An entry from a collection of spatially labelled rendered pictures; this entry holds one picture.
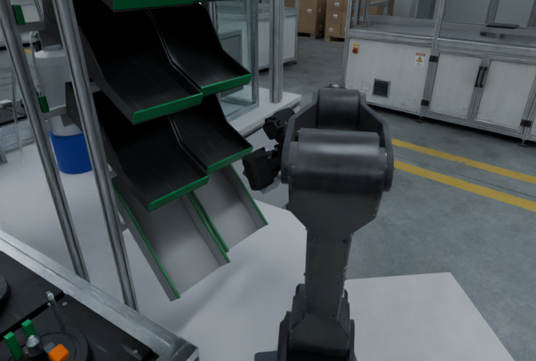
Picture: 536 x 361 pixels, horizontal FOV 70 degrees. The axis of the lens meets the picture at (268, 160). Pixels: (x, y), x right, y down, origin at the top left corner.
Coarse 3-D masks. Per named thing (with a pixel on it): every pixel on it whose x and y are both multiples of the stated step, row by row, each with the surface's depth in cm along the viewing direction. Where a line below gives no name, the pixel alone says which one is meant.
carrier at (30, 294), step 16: (0, 256) 87; (0, 272) 83; (16, 272) 83; (32, 272) 83; (0, 288) 76; (16, 288) 79; (32, 288) 79; (48, 288) 79; (0, 304) 73; (16, 304) 75; (32, 304) 75; (0, 320) 72; (16, 320) 72; (0, 336) 69
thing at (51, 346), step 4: (48, 344) 56; (52, 344) 56; (60, 344) 55; (44, 348) 56; (48, 348) 56; (52, 348) 56; (56, 348) 55; (60, 348) 55; (64, 348) 55; (48, 352) 55; (52, 352) 54; (56, 352) 54; (60, 352) 55; (64, 352) 55; (68, 352) 55; (52, 356) 54; (56, 356) 54; (60, 356) 54; (64, 356) 55; (68, 356) 56; (52, 360) 54; (56, 360) 54; (60, 360) 54; (64, 360) 55
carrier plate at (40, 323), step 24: (48, 312) 73; (72, 312) 73; (96, 312) 73; (24, 336) 68; (96, 336) 68; (120, 336) 68; (0, 360) 64; (96, 360) 64; (120, 360) 64; (144, 360) 65
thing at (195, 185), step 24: (72, 96) 70; (96, 96) 77; (120, 120) 78; (168, 120) 75; (120, 144) 73; (144, 144) 75; (168, 144) 77; (120, 168) 67; (144, 168) 71; (168, 168) 73; (192, 168) 75; (144, 192) 67; (168, 192) 69
